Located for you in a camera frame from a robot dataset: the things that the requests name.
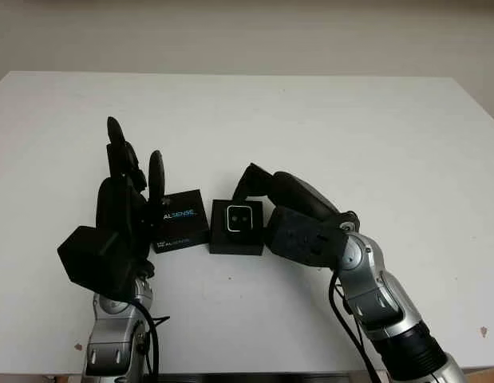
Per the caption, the black RealSense box lid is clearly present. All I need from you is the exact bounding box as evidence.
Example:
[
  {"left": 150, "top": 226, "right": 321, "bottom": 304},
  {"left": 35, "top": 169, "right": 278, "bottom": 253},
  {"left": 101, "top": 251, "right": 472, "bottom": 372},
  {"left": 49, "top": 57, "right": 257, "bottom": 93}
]
[{"left": 152, "top": 189, "right": 210, "bottom": 255}]

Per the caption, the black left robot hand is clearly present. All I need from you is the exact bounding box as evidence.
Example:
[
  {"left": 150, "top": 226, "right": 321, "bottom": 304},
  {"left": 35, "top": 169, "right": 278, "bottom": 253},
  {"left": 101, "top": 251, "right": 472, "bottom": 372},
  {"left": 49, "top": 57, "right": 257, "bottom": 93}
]
[{"left": 95, "top": 115, "right": 168, "bottom": 281}]

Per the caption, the small silver depth camera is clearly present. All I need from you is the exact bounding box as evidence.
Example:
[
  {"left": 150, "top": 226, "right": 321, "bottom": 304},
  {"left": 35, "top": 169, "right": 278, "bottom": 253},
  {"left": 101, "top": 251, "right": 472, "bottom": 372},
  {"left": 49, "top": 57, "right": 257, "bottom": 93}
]
[{"left": 224, "top": 203, "right": 255, "bottom": 233}]

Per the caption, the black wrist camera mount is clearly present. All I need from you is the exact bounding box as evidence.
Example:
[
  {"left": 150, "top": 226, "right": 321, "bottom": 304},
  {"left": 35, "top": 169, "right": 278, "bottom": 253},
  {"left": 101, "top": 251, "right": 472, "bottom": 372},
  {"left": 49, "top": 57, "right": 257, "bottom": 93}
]
[
  {"left": 57, "top": 225, "right": 132, "bottom": 302},
  {"left": 265, "top": 207, "right": 350, "bottom": 269}
]

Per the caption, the black open camera box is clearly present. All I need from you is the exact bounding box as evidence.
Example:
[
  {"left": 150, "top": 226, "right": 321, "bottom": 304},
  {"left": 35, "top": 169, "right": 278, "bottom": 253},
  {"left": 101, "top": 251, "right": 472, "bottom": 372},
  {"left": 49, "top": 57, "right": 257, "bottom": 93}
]
[{"left": 208, "top": 198, "right": 265, "bottom": 256}]

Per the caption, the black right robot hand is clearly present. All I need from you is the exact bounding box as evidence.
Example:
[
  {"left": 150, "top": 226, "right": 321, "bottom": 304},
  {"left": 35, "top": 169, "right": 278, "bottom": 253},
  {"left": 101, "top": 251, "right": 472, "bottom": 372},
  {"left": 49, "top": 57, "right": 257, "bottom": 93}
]
[{"left": 229, "top": 162, "right": 340, "bottom": 225}]

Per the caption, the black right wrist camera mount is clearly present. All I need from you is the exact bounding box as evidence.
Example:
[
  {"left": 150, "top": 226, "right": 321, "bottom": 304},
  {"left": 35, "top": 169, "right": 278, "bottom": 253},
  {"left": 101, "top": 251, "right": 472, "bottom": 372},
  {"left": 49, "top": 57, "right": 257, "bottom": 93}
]
[{"left": 265, "top": 207, "right": 350, "bottom": 269}]

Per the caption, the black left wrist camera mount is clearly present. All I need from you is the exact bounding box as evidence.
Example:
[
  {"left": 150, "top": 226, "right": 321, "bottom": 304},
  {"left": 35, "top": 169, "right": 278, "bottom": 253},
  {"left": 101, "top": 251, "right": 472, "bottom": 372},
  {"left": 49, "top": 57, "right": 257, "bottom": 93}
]
[{"left": 57, "top": 225, "right": 132, "bottom": 302}]

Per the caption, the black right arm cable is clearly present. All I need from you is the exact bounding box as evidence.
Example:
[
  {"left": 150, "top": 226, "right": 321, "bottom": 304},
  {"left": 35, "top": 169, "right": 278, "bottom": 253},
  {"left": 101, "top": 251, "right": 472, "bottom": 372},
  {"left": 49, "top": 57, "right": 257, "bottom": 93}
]
[{"left": 328, "top": 270, "right": 382, "bottom": 383}]

